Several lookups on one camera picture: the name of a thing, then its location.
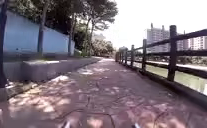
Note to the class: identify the reddish cracked stone path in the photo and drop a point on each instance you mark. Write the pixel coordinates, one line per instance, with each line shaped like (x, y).
(104, 93)

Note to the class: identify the row of trees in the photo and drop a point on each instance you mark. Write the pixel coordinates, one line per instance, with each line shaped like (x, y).
(71, 20)

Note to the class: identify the tall pale buildings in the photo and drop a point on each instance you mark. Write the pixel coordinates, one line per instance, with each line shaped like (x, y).
(157, 36)

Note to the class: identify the robot's own part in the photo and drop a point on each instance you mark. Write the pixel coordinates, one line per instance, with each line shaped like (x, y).
(136, 125)
(66, 125)

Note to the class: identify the green canal water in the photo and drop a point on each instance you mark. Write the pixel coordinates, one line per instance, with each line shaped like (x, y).
(191, 80)

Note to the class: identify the far canal bank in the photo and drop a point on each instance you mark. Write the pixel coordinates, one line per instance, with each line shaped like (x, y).
(194, 61)

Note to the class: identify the low concrete retaining wall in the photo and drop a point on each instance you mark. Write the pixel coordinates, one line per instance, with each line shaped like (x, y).
(41, 68)

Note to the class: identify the wooden rail fence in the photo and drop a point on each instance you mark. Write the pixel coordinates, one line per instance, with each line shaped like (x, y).
(172, 53)

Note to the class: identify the blue wall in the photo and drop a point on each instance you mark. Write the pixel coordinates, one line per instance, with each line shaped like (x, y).
(21, 36)

